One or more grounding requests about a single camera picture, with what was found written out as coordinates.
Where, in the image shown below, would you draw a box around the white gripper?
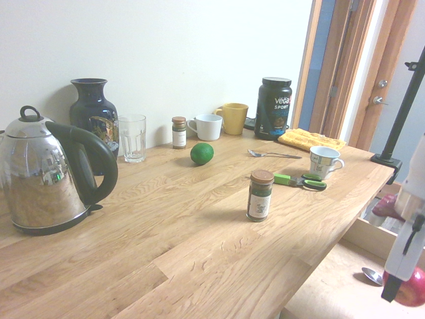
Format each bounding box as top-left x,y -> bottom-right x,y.
380,214 -> 425,304

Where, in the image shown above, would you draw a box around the red apple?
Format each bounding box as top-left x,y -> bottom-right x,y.
382,265 -> 425,308

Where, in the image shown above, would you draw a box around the wide wooden drawer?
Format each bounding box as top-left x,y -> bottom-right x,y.
281,185 -> 425,319

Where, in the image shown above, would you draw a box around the steel spoon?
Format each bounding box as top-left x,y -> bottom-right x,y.
361,266 -> 384,287

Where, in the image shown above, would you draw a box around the dark red object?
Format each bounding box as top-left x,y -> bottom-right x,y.
371,193 -> 405,223

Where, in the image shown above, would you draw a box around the white patterned teacup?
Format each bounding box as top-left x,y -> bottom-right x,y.
309,146 -> 346,181

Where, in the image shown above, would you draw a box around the spice jar brown lid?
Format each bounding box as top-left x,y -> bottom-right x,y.
171,116 -> 187,150
246,169 -> 276,223

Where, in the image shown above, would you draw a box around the yellow folded towel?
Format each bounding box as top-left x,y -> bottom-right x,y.
277,128 -> 347,152

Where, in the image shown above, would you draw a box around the slim metal spoon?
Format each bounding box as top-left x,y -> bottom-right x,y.
247,149 -> 303,160

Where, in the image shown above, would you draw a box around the black Vega protein tub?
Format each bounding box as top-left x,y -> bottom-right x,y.
254,76 -> 294,142

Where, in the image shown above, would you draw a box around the yellow mug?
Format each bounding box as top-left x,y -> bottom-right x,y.
213,102 -> 250,136

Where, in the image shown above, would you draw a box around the green lime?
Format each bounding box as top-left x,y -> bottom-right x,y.
189,142 -> 215,167

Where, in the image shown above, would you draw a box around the white mug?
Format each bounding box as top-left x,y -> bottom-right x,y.
186,114 -> 224,142

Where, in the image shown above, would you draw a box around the clear glass tumbler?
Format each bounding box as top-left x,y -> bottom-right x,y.
118,114 -> 147,164

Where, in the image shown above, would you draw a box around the dark blue vase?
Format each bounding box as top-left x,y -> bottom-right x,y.
69,78 -> 120,176

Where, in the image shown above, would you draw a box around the steel electric kettle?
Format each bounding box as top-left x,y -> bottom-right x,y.
0,105 -> 120,237

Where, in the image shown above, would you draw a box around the green handled scissors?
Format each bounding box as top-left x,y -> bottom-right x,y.
273,173 -> 328,192

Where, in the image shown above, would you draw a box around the black clamp camera stand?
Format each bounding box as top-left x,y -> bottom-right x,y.
370,45 -> 425,186

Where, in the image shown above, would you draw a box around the wooden door frame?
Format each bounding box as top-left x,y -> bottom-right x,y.
291,0 -> 410,152

